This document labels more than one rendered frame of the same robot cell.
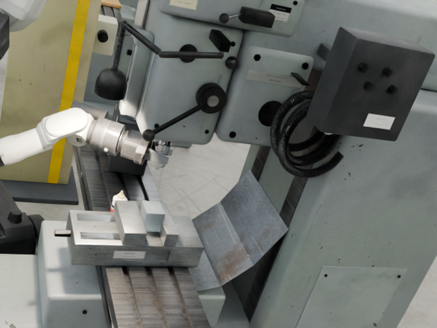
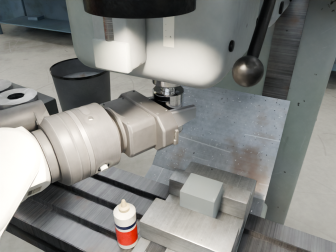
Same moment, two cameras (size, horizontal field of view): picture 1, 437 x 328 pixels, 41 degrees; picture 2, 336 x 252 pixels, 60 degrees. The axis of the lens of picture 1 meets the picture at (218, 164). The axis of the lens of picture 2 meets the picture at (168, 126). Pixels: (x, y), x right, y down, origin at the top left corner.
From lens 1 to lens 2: 126 cm
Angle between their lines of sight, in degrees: 33
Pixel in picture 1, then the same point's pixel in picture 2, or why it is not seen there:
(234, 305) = not seen: hidden behind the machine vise
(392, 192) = not seen: outside the picture
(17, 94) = not seen: outside the picture
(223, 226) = (196, 146)
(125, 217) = (188, 232)
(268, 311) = (289, 183)
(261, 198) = (220, 95)
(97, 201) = (73, 235)
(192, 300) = (314, 244)
